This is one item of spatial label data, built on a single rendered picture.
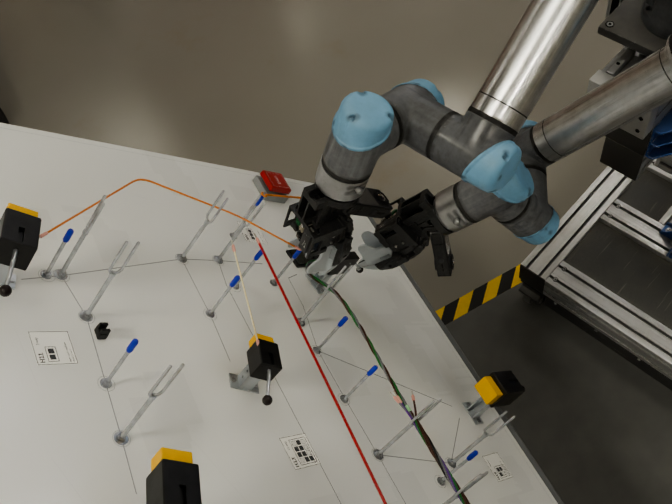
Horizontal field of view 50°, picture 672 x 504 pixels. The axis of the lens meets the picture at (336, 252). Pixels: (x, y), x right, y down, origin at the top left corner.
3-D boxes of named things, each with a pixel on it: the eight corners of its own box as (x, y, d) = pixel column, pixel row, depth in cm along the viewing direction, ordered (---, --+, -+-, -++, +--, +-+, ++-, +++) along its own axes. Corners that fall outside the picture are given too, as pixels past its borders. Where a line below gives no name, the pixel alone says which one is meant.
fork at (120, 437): (125, 430, 84) (181, 357, 78) (131, 443, 83) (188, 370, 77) (110, 433, 83) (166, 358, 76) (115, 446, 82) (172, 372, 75)
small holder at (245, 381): (234, 422, 95) (262, 390, 92) (227, 367, 102) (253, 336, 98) (263, 428, 98) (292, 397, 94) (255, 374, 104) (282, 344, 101)
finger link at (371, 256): (342, 248, 135) (380, 229, 129) (363, 268, 137) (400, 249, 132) (339, 260, 133) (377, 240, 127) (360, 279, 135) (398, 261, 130)
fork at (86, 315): (90, 310, 94) (137, 236, 87) (95, 321, 93) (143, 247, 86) (76, 311, 93) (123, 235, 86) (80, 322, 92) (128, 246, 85)
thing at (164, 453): (150, 474, 75) (161, 461, 74) (150, 459, 76) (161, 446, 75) (182, 479, 77) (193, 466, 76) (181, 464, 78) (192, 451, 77)
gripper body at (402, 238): (377, 209, 131) (429, 180, 124) (406, 239, 135) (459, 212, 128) (370, 237, 126) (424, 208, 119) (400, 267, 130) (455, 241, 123)
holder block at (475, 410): (506, 419, 136) (542, 388, 131) (469, 426, 127) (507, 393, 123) (492, 398, 138) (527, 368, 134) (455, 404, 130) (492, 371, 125)
